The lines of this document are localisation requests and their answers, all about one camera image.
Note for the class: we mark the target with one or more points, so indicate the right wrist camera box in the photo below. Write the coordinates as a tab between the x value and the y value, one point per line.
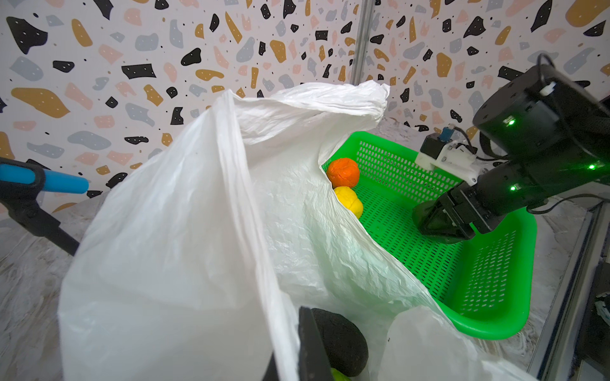
450	150

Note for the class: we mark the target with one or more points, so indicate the white plastic bag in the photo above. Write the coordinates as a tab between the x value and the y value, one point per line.
196	265

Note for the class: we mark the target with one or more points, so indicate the blue microphone on stand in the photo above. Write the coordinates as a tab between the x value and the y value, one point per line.
21	184

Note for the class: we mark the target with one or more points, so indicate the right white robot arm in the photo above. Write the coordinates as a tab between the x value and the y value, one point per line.
540	135

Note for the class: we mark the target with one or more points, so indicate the orange tangerine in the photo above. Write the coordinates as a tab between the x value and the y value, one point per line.
343	172

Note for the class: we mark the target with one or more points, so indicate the dark brown avocado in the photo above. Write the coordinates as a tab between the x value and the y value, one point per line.
345	345

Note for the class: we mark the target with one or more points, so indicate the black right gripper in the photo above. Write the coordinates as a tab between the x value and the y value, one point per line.
496	201

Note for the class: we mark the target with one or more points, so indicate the green plastic perforated basket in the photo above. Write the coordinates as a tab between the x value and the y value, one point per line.
483	285

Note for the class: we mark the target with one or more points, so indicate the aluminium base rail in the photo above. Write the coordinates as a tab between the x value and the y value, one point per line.
557	345

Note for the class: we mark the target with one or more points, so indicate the aluminium corner post right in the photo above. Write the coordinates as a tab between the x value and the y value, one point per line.
362	40

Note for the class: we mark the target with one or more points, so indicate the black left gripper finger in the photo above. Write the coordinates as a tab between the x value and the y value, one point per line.
313	361

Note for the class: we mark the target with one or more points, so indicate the yellow lemon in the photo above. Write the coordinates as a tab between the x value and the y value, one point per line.
349	199

